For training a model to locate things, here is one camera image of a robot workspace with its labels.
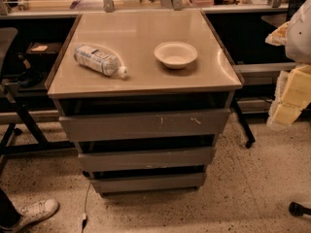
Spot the black table leg with caster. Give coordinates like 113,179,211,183
231,99,256,149

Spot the white sneaker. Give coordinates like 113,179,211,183
0,199,59,233

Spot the grey top drawer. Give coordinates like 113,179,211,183
59,109,230,142

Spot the black chair caster right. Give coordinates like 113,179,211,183
289,202,311,216

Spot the clear plastic water bottle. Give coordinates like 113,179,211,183
74,45,128,79

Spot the dark trouser leg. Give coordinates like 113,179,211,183
0,188,21,228

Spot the grey drawer cabinet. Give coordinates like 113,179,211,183
47,10,242,183

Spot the black office chair left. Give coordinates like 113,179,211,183
0,27,74,168

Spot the grey drawer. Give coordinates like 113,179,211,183
92,173,206,193
78,147,216,172
59,109,230,142

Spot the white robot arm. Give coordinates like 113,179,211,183
265,0,311,129

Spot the grey bottom drawer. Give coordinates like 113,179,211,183
92,173,206,193

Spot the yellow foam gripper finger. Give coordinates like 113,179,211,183
266,64,311,127

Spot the white cable on floor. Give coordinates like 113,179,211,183
80,178,93,233

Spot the grey middle drawer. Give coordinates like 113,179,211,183
78,147,216,172

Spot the white paper bowl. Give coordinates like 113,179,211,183
154,42,197,69

